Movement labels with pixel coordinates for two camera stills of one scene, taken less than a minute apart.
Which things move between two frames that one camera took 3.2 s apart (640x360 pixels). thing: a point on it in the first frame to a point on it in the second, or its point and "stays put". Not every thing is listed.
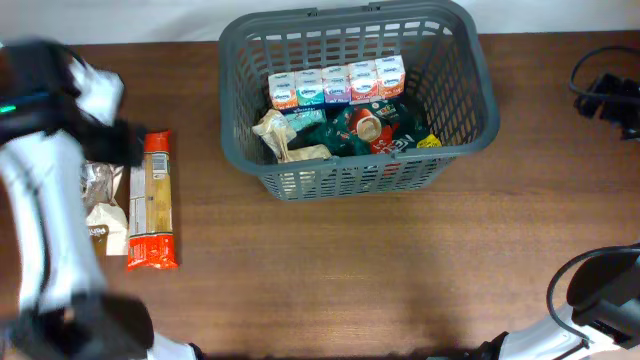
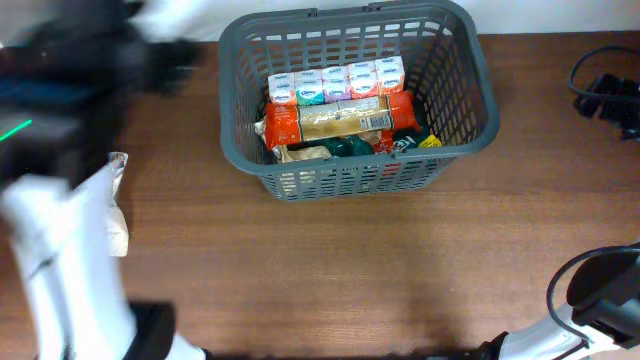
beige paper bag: (278, 132) stays put
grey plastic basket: (445, 78) stays put
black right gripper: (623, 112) stays put
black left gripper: (118, 149) to (182, 63)
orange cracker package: (151, 241) to (290, 123)
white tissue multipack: (362, 81) stays put
